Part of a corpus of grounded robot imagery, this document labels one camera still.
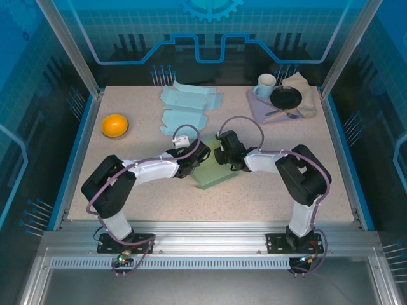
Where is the black round plate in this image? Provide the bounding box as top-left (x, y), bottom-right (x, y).
top-left (270, 85), bottom-right (302, 109)

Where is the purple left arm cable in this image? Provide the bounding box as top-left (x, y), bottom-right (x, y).
top-left (85, 123), bottom-right (202, 277)

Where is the aluminium side rail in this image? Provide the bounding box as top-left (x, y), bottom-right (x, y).
top-left (52, 91), bottom-right (102, 231)
top-left (319, 91), bottom-right (363, 229)

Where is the white slotted cable duct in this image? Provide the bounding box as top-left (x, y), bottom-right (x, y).
top-left (49, 257), bottom-right (293, 271)

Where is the beige cloth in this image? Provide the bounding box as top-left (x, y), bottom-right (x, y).
top-left (281, 71), bottom-right (319, 118)

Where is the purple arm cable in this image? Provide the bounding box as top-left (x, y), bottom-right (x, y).
top-left (217, 116), bottom-right (328, 277)
top-left (85, 123), bottom-right (202, 277)

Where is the light blue paper box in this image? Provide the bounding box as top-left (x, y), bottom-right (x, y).
top-left (158, 79), bottom-right (225, 138)

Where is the aluminium corner post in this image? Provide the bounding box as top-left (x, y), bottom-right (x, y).
top-left (319, 0), bottom-right (384, 99)
top-left (34, 0), bottom-right (106, 99)

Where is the lavender plastic tray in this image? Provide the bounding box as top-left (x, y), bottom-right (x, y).
top-left (247, 85), bottom-right (319, 124)

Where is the orange dome object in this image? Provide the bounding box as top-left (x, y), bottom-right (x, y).
top-left (100, 113), bottom-right (130, 139)

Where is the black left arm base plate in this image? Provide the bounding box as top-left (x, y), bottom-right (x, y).
top-left (97, 233), bottom-right (156, 255)

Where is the light blue mug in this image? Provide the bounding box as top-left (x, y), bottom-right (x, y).
top-left (252, 73), bottom-right (277, 98)

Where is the cable connector with LED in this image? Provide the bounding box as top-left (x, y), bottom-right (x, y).
top-left (114, 250), bottom-right (134, 265)
top-left (297, 254), bottom-right (320, 265)

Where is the silver fork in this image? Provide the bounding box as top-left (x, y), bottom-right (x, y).
top-left (256, 97), bottom-right (301, 119)

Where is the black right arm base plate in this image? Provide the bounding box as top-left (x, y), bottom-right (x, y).
top-left (265, 233), bottom-right (322, 255)

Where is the green paper box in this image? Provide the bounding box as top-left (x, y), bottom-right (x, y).
top-left (193, 135), bottom-right (238, 191)

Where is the aluminium frame rail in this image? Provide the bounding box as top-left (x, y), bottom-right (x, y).
top-left (41, 220), bottom-right (381, 255)

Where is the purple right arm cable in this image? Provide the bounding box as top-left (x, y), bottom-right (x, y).
top-left (217, 116), bottom-right (328, 277)

